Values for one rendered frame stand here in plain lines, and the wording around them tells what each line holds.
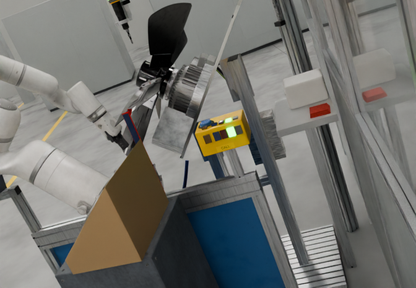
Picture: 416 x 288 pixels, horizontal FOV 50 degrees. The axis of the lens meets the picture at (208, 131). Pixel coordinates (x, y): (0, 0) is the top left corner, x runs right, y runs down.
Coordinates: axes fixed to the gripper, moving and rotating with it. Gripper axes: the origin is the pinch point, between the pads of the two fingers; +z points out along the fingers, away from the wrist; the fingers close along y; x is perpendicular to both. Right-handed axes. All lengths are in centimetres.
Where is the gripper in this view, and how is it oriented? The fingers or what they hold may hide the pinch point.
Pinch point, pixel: (123, 144)
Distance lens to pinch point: 196.0
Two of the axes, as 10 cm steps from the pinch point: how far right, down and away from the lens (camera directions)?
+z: 6.1, 7.5, 2.5
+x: -7.9, 5.3, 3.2
